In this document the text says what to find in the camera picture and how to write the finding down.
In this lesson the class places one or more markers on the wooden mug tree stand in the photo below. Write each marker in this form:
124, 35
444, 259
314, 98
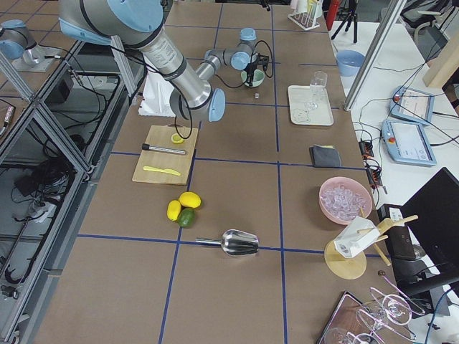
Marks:
345, 255

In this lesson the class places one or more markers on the yellow lemon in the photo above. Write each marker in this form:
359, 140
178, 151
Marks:
173, 210
190, 199

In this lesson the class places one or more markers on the lemon half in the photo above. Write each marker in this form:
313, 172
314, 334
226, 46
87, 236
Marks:
176, 139

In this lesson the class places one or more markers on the pink bowl with ice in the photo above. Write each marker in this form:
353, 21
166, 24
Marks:
341, 199

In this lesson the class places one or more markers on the wooden cutting board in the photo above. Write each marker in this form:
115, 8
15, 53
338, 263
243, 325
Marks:
160, 136

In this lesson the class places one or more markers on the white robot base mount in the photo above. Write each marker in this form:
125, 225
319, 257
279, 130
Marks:
156, 96

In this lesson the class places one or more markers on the blue bowl with fork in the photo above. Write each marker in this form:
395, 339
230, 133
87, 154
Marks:
349, 62

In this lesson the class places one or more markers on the metal ice scoop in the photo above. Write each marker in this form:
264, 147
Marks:
234, 242

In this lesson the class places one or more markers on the light green bowl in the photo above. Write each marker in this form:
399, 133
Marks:
258, 78

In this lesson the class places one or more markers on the yellow plastic knife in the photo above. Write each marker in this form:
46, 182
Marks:
162, 170

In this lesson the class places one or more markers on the blue teach pendant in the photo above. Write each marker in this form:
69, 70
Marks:
407, 143
412, 105

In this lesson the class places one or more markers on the white wire cup rack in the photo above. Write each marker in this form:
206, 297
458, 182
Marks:
306, 13

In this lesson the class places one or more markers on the aluminium frame post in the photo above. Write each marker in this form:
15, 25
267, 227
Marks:
385, 26

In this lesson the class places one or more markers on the grey folded cloth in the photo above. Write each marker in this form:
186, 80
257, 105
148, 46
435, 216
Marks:
325, 157

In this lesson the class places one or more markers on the green lime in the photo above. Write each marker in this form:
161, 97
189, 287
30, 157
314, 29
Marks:
186, 217

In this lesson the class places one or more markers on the blue teach pendant near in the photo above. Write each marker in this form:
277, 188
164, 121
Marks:
407, 143

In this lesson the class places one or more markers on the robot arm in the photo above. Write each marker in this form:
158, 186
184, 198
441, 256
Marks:
139, 24

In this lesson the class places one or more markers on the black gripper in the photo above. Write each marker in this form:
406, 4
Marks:
252, 67

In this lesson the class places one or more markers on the cream bear tray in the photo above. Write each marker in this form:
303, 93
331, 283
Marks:
297, 97

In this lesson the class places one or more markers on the clear wine glass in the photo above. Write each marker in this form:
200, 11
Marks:
317, 87

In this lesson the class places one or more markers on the red cylinder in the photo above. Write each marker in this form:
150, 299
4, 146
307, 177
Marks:
331, 13

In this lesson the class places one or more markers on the blue teach pendant far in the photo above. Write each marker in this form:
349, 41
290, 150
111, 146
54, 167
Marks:
412, 105

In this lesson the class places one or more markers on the black monitor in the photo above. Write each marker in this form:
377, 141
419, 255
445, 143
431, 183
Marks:
436, 205

